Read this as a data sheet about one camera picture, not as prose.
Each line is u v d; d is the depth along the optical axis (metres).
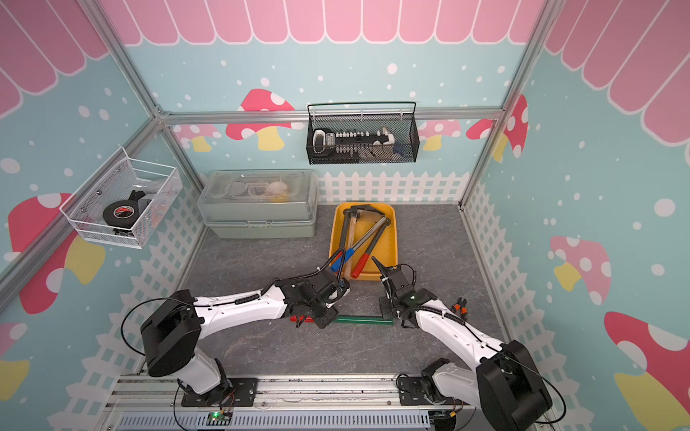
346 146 0.87
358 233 1.08
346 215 1.13
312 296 0.65
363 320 0.84
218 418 0.73
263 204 1.01
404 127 0.94
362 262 0.93
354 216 1.12
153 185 0.79
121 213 0.71
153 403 0.74
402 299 0.63
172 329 0.44
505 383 0.40
